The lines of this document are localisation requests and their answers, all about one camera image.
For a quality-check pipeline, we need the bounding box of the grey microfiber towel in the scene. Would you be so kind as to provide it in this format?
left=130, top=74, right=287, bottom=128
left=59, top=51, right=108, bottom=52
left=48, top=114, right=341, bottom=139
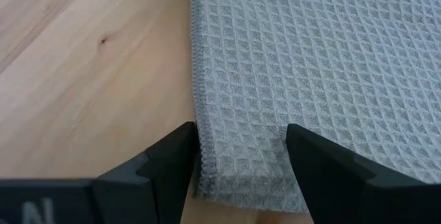
left=188, top=0, right=441, bottom=215

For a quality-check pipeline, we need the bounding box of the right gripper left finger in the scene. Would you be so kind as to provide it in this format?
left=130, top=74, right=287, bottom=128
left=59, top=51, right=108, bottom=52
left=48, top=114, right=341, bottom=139
left=0, top=121, right=201, bottom=224

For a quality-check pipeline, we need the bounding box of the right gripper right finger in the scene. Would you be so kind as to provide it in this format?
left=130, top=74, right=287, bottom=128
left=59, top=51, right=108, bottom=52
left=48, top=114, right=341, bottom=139
left=285, top=123, right=441, bottom=224

